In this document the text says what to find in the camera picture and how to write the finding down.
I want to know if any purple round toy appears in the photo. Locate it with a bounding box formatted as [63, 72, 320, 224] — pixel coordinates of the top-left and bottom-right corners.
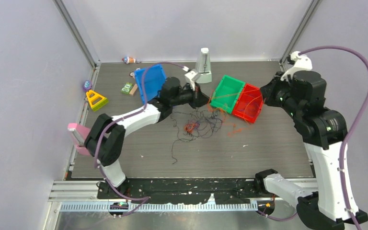
[82, 80, 92, 92]

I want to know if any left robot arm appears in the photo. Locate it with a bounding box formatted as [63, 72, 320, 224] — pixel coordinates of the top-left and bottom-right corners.
[84, 77, 209, 198]

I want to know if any black wire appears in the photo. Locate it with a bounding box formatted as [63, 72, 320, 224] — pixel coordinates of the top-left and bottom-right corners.
[170, 106, 228, 165]

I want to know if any purple wire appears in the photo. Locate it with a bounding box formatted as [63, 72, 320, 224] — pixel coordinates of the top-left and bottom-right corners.
[190, 101, 258, 138]

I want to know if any small round toy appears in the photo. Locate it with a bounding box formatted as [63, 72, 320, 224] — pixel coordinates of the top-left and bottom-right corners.
[129, 68, 140, 78]

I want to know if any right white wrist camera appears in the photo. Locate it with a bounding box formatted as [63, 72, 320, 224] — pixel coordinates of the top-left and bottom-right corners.
[280, 51, 312, 82]

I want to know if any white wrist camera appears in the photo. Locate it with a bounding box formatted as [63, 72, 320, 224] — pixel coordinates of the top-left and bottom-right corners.
[182, 66, 200, 91]
[280, 51, 312, 82]

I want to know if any red plastic bin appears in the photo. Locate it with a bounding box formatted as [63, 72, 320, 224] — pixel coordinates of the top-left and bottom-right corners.
[231, 83, 263, 124]

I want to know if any white metronome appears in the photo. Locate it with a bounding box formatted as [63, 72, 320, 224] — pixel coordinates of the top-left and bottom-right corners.
[195, 47, 212, 84]

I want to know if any green toy block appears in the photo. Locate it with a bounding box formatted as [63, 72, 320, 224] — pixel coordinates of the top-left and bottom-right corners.
[121, 82, 134, 94]

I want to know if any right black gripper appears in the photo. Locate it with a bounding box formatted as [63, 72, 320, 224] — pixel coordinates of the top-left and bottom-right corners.
[261, 70, 304, 120]

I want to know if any green plastic bin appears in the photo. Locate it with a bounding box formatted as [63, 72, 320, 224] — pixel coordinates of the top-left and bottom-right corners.
[210, 75, 246, 114]

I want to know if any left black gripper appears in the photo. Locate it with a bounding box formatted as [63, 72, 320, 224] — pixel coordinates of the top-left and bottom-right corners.
[170, 82, 210, 110]

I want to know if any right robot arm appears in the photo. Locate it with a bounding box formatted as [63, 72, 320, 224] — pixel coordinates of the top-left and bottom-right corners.
[254, 70, 368, 230]

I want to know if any blue plastic bin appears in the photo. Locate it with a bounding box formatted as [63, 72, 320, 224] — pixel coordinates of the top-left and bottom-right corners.
[134, 64, 167, 104]

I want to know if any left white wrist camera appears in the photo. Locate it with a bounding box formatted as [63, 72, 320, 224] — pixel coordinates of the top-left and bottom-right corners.
[182, 66, 200, 91]

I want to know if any small figurine toy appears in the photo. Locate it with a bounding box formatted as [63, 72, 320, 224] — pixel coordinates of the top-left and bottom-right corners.
[121, 57, 137, 64]

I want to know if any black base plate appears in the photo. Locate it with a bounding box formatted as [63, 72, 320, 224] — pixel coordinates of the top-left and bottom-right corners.
[96, 177, 286, 206]

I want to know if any pink stand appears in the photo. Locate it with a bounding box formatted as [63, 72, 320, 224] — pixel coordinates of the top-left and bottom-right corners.
[68, 123, 91, 156]

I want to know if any yellow triangle toy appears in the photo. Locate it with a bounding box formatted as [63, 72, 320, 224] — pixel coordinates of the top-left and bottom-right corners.
[86, 90, 109, 112]

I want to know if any wooden block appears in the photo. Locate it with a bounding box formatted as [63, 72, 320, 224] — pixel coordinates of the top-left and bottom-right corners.
[129, 84, 138, 96]

